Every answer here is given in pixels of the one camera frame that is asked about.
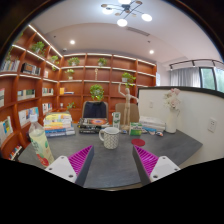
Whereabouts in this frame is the white wall socket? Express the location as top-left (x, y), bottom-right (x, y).
top-left (207, 117), bottom-right (218, 133)

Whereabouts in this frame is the white vase with flowers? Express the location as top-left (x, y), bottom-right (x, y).
top-left (163, 87), bottom-right (182, 135)

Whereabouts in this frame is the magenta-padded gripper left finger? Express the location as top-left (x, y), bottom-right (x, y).
top-left (44, 144), bottom-right (95, 188)

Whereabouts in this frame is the dark office chair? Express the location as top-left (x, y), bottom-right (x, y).
top-left (81, 100), bottom-right (110, 120)

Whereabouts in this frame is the stack of colourful books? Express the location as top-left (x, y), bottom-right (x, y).
top-left (43, 112), bottom-right (76, 138)

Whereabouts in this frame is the orange wooden shelf unit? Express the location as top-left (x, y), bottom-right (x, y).
top-left (0, 24), bottom-right (158, 161)

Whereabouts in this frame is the clear drink bottle white cap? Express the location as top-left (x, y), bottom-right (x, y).
top-left (28, 114), bottom-right (55, 168)

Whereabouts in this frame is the green and white box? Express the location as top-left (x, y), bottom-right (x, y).
top-left (129, 122), bottom-right (144, 137)

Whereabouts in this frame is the ceiling air vent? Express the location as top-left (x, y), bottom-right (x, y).
top-left (126, 26), bottom-right (151, 37)

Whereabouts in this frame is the green and white carton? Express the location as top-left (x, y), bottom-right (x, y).
top-left (112, 111), bottom-right (122, 130)

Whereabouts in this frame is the white patterned mug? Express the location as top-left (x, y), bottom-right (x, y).
top-left (98, 126), bottom-right (121, 150)

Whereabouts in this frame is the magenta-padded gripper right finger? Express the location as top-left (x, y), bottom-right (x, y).
top-left (132, 144), bottom-right (182, 186)

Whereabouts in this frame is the black track light rail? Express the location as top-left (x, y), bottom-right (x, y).
top-left (168, 58), bottom-right (224, 71)

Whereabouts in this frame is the wooden artist mannequin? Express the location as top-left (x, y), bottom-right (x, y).
top-left (117, 82), bottom-right (139, 132)

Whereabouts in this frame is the window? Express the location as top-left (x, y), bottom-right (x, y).
top-left (199, 66), bottom-right (224, 93)

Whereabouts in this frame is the grey curtain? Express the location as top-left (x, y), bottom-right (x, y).
top-left (169, 67), bottom-right (202, 88)

